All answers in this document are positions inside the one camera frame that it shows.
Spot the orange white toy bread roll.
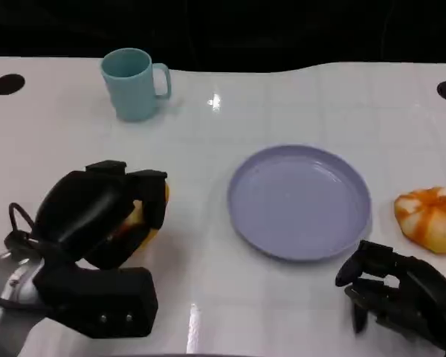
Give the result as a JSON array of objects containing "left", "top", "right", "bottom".
[
  {"left": 111, "top": 181, "right": 171, "bottom": 251},
  {"left": 393, "top": 187, "right": 446, "bottom": 255}
]

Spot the pale green mug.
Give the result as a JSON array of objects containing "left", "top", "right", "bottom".
[{"left": 100, "top": 47, "right": 172, "bottom": 123}]

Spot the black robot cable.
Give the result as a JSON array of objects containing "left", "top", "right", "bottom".
[{"left": 3, "top": 202, "right": 60, "bottom": 261}]

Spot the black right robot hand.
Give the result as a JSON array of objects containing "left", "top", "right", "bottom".
[{"left": 336, "top": 239, "right": 446, "bottom": 350}]

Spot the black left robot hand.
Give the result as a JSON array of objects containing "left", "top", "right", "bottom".
[{"left": 35, "top": 159, "right": 168, "bottom": 271}]

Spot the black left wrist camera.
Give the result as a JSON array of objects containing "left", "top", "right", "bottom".
[{"left": 33, "top": 264, "right": 159, "bottom": 340}]

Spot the lilac plate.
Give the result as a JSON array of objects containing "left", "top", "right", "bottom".
[{"left": 227, "top": 144, "right": 372, "bottom": 261}]

